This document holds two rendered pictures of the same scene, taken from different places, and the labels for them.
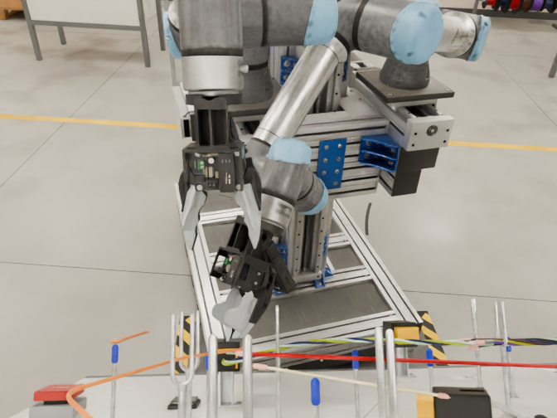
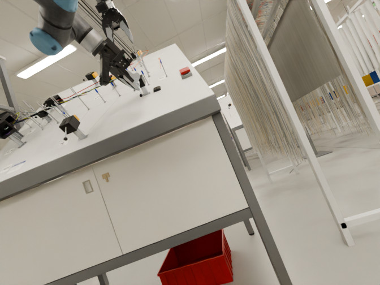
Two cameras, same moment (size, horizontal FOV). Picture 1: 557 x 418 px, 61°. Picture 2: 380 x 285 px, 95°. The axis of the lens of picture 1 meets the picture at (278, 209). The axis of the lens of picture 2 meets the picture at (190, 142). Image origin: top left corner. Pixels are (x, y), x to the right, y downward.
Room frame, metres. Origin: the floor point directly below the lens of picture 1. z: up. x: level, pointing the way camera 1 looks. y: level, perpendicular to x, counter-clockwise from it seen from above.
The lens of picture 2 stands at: (1.24, 0.28, 0.68)
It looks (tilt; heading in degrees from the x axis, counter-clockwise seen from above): 4 degrees up; 187
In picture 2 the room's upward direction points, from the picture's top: 22 degrees counter-clockwise
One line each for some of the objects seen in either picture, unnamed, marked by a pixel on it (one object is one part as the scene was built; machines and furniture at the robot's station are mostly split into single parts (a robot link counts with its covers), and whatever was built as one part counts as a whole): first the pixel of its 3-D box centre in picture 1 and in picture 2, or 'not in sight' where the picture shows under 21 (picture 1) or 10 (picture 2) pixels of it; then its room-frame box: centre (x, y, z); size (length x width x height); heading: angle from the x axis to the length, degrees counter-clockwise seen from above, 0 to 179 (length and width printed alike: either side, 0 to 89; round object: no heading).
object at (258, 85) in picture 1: (246, 75); not in sight; (1.29, 0.10, 1.21); 0.15 x 0.15 x 0.10
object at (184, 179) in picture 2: not in sight; (167, 184); (0.54, 0.05, 0.60); 0.55 x 0.03 x 0.39; 95
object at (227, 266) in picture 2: not in sight; (197, 260); (0.17, -0.07, 0.07); 0.39 x 0.29 x 0.14; 88
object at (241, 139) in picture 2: not in sight; (258, 120); (-2.52, 1.32, 0.83); 1.18 x 0.72 x 1.65; 87
